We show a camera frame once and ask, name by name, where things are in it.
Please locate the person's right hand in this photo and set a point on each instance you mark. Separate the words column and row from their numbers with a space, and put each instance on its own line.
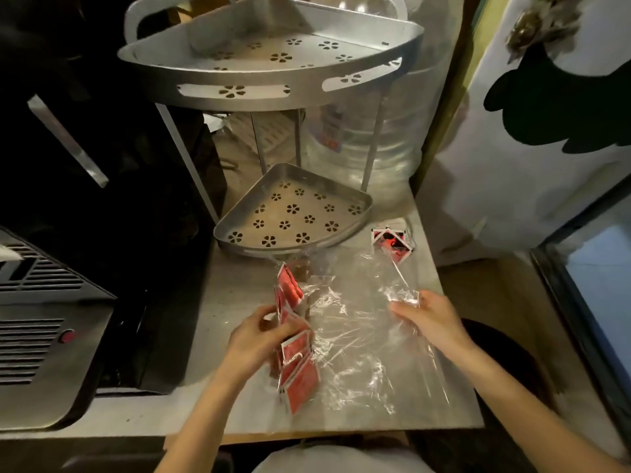
column 436, row 322

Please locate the person's left hand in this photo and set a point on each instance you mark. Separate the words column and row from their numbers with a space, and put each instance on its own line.
column 251, row 347

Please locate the person's right thumb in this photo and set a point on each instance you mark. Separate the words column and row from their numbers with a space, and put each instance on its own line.
column 405, row 312

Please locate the person's left thumb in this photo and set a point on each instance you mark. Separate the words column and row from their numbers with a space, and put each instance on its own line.
column 292, row 337

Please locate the strip of red sachets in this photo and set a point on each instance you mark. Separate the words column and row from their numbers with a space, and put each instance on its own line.
column 299, row 384

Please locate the clear plastic bag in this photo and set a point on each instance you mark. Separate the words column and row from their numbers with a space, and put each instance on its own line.
column 365, row 339

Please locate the person's right forearm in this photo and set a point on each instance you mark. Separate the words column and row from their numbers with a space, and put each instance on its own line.
column 532, row 413

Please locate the person's left forearm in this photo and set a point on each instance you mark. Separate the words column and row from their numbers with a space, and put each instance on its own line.
column 197, row 428

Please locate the small red sachet bundle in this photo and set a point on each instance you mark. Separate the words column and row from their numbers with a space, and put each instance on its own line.
column 393, row 242

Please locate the dark round container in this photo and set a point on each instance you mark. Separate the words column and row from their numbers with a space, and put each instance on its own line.
column 512, row 354

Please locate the person's white shirt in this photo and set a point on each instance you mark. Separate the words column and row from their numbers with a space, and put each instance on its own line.
column 340, row 460

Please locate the white cloth with black pattern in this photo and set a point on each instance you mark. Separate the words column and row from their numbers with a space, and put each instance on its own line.
column 517, row 192

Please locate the large clear water bottle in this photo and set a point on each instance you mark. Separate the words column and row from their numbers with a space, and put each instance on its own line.
column 394, row 137

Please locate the black appliance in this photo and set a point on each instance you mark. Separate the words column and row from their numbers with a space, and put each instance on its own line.
column 123, row 216

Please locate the grey vented appliance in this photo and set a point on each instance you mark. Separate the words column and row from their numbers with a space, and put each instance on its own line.
column 44, row 359

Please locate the two-tier metal corner rack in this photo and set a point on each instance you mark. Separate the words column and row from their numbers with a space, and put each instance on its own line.
column 276, row 88

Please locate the dark window frame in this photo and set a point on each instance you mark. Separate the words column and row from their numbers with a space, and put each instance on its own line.
column 557, row 290

